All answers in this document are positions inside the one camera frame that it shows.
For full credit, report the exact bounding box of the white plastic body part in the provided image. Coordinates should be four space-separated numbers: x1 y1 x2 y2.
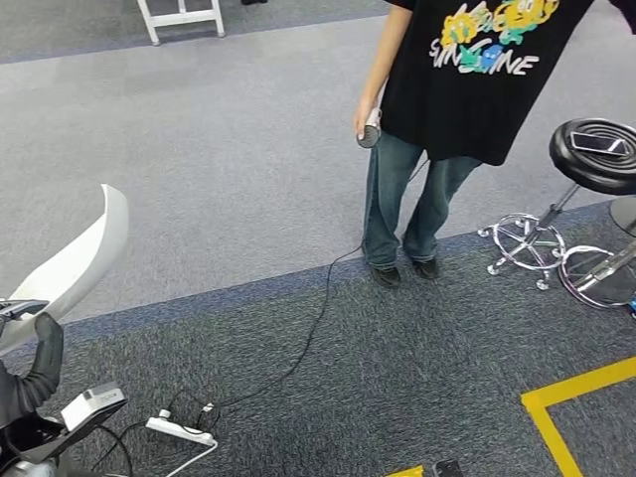
0 184 131 357

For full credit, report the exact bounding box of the grey handheld controller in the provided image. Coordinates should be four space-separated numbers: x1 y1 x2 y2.
356 108 383 149

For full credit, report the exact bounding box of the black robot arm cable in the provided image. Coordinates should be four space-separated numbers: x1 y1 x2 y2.
91 422 135 477

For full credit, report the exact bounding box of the chrome stanchion post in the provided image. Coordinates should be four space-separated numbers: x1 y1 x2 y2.
558 238 636 311

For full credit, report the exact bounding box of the black robot foot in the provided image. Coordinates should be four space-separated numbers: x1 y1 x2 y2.
431 458 464 477

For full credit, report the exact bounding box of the white power cable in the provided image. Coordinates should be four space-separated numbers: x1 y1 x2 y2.
164 442 220 477

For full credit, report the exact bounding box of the person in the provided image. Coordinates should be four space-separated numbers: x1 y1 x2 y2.
353 0 636 289

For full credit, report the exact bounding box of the black round stool seat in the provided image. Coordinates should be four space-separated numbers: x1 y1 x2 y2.
548 118 636 197

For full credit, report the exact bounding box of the long black floor cable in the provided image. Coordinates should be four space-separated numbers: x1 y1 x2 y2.
166 157 431 432

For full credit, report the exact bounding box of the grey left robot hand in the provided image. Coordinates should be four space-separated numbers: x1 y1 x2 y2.
0 299 64 429

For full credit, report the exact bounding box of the white power strip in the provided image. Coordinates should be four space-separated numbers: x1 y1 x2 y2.
145 408 218 449

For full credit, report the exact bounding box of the white frame stand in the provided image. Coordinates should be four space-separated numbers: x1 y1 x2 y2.
137 0 226 46

